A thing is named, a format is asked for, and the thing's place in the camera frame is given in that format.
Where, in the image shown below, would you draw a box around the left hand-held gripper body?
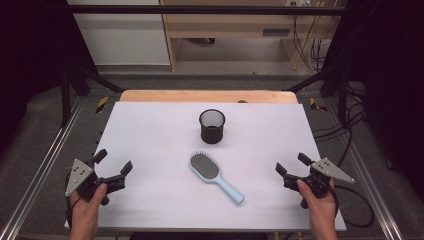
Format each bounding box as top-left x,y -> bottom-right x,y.
64,158 -> 112,206

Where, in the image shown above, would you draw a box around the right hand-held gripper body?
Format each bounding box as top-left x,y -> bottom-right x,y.
283,157 -> 356,210

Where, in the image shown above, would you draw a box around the light blue hairbrush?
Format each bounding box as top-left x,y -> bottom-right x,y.
188,150 -> 246,206

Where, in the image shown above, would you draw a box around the black mesh cup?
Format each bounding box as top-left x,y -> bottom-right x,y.
198,108 -> 227,145

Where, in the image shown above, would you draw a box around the person's left hand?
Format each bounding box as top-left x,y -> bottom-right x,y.
68,182 -> 109,231

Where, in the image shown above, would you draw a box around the person's right hand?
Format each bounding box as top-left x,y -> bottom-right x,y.
296,178 -> 339,231

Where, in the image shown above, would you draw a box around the white table sheet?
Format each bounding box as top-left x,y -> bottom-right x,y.
64,101 -> 348,233

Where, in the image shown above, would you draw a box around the yellow black tape marker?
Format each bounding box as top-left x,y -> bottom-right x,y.
309,97 -> 329,113
95,96 -> 110,115

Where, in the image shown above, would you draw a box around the black curtain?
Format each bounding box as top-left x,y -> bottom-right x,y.
322,0 -> 424,203
0,0 -> 98,152

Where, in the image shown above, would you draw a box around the white cabinet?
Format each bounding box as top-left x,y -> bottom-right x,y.
66,0 -> 172,67

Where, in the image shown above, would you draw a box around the beige wooden desk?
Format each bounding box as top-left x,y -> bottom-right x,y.
158,0 -> 348,72

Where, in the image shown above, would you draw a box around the aluminium rail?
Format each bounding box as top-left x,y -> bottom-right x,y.
323,98 -> 406,240
0,95 -> 86,240

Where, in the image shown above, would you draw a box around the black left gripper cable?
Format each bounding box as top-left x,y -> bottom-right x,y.
64,195 -> 82,232

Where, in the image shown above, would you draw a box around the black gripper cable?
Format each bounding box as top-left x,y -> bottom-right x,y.
328,184 -> 375,230
64,195 -> 82,232

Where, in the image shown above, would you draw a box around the black floor cables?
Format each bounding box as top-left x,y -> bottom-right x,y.
312,82 -> 368,168

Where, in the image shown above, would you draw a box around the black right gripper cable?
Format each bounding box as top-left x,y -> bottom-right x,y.
328,184 -> 375,230

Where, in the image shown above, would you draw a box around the black frame strut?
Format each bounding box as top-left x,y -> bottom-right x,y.
59,62 -> 125,128
282,63 -> 352,125

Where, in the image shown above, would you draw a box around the bundle of hanging cables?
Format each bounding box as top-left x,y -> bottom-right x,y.
291,14 -> 332,73

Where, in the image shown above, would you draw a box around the black horizontal frame bar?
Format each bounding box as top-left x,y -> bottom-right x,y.
62,4 -> 365,17

